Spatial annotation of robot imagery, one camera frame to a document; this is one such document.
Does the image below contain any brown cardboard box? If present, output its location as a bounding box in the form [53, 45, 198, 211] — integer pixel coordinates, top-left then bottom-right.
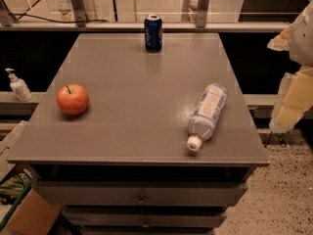
[0, 190, 62, 235]

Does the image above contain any grey drawer cabinet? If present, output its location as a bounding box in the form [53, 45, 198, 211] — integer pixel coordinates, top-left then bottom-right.
[10, 33, 269, 235]

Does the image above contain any red apple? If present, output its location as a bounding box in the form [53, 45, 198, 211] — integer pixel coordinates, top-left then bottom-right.
[57, 84, 89, 116]

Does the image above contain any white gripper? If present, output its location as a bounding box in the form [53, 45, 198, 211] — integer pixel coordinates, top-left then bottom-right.
[267, 1, 313, 133]

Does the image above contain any upper drawer knob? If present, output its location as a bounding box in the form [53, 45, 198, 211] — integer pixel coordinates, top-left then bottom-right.
[137, 196, 147, 206]

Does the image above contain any blue pepsi can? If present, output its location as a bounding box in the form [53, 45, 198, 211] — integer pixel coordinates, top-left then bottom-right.
[144, 14, 162, 52]

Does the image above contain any drawer knob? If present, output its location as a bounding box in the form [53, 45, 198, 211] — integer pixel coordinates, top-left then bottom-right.
[137, 196, 147, 206]
[142, 221, 151, 229]

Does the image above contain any black cable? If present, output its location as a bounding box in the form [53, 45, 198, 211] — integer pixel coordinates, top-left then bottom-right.
[9, 0, 109, 24]

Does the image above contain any lower drawer knob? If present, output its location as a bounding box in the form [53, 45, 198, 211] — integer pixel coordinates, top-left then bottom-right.
[142, 221, 151, 229]

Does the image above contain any clear plastic bottle blue label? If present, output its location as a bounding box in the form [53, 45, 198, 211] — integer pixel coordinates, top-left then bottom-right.
[187, 83, 228, 152]

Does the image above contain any white pump dispenser bottle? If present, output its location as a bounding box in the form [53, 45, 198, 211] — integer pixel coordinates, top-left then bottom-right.
[6, 68, 32, 102]

